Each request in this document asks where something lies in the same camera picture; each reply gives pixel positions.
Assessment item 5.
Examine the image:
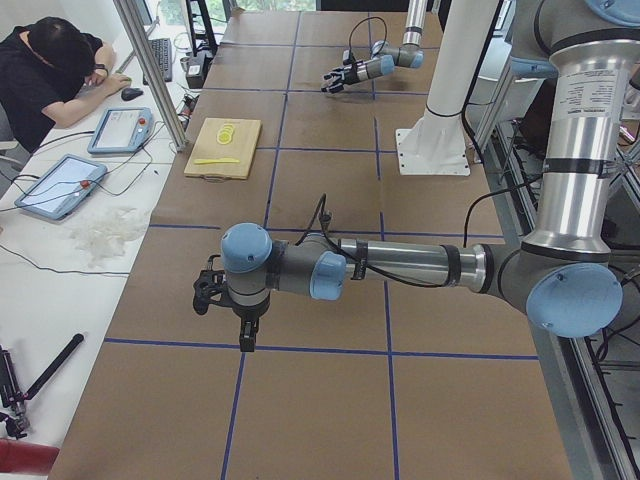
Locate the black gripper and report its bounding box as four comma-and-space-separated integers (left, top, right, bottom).
232, 302, 268, 353
321, 62, 361, 94

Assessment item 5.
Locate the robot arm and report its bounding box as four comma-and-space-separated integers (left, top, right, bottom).
321, 0, 427, 94
193, 1, 639, 352

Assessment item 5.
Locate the bamboo cutting board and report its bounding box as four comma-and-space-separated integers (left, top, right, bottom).
184, 118, 262, 180

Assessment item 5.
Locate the lemon slice front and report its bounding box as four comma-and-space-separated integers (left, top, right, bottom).
216, 135, 232, 145

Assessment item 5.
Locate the yellow plastic knife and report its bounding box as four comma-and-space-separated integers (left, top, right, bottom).
193, 157, 241, 165

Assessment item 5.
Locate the crumpled white plastic wrap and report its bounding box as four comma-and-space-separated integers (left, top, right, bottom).
63, 206, 151, 274

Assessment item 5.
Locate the black keyboard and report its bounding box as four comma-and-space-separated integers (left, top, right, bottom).
148, 38, 173, 82

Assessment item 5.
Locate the black computer mouse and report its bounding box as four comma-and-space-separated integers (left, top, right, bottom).
120, 87, 144, 102

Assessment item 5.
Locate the far teach pendant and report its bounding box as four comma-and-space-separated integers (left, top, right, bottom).
87, 107, 153, 155

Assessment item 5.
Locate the teach pendant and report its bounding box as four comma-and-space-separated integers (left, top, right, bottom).
14, 154, 108, 220
87, 107, 153, 155

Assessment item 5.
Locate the near teach pendant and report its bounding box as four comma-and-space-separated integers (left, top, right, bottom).
14, 154, 108, 220

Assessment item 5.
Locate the black tripod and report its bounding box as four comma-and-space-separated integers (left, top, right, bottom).
0, 333, 85, 441

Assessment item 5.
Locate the red cylinder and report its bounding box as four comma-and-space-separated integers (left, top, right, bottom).
0, 439, 60, 476

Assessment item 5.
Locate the person in black shirt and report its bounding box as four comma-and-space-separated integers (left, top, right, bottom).
1, 17, 131, 153

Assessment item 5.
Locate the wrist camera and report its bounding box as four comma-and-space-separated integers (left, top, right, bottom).
342, 49, 355, 65
192, 254, 232, 315

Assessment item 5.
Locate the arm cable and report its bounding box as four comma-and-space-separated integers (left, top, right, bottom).
294, 179, 546, 289
347, 16, 389, 66

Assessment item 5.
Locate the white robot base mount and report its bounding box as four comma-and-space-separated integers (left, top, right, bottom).
396, 0, 501, 176

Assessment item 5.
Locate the aluminium frame post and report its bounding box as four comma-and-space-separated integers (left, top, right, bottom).
113, 0, 187, 152

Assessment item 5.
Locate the aluminium frame rack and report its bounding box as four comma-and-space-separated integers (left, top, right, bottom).
469, 0, 640, 480

